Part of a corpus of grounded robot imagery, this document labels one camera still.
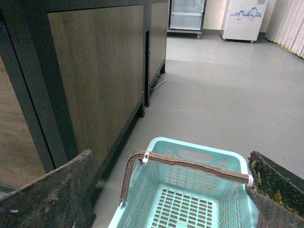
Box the brown basket handle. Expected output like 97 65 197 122
120 150 254 206

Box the white curtain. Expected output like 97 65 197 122
265 0 304 58

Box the white floor cable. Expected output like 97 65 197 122
149 75 166 90

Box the white chest freezer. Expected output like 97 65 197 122
220 0 268 43

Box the glass door display fridge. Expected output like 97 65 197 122
167 0 207 39

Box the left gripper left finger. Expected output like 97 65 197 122
0 150 96 228

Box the dark wooden display stand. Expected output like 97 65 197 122
0 0 168 183

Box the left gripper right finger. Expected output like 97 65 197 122
246 151 304 228

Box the light blue plastic basket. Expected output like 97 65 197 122
108 137 259 228

